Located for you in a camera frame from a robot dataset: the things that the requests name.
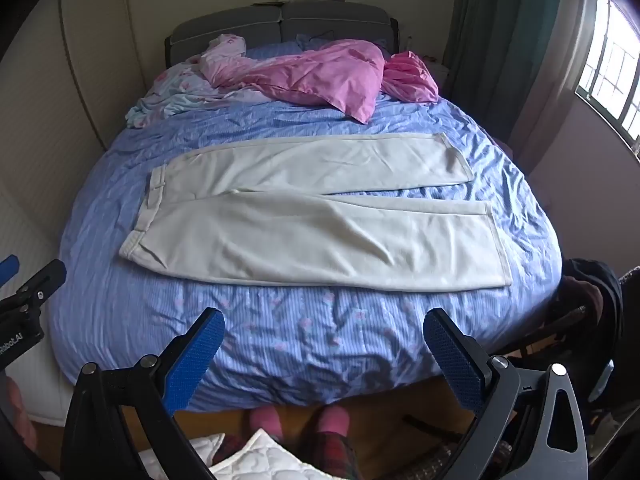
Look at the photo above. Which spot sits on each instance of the person's right foot pink sock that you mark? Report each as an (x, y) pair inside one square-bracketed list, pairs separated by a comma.
[(331, 420)]

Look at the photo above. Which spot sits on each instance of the pink clothes pile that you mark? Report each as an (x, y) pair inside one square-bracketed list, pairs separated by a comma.
[(320, 75)]

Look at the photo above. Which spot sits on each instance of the window with metal bars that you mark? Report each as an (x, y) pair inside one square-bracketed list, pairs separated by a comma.
[(612, 70)]

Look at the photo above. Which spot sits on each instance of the white quilted cloth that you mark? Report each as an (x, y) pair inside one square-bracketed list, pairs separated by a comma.
[(270, 462)]

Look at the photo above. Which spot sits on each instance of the person's left hand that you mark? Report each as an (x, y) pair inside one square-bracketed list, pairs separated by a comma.
[(22, 415)]

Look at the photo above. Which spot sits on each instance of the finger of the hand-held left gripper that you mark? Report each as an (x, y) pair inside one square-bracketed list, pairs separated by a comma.
[(7, 270), (42, 280)]

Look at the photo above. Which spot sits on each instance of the light floral blanket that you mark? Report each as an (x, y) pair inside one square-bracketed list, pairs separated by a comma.
[(170, 90)]

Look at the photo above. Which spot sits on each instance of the grey padded headboard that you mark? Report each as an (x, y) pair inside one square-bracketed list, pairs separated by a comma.
[(310, 22)]

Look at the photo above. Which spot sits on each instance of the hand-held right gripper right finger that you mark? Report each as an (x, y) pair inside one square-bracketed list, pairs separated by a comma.
[(452, 360)]

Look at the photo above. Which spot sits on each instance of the green curtain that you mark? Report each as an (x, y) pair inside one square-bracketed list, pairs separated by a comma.
[(500, 50)]

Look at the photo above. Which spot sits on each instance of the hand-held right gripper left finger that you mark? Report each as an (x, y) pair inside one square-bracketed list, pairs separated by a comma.
[(195, 360)]

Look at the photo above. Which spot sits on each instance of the dark clothes pile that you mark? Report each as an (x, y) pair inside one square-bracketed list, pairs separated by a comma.
[(592, 290)]

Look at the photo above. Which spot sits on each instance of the white pants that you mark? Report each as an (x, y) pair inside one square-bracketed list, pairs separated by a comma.
[(300, 240)]

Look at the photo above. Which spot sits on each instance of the bed with blue striped sheet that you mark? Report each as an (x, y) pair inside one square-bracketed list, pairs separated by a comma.
[(300, 340)]

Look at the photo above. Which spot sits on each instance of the bright pink cloth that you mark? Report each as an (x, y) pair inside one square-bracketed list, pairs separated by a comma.
[(410, 77)]

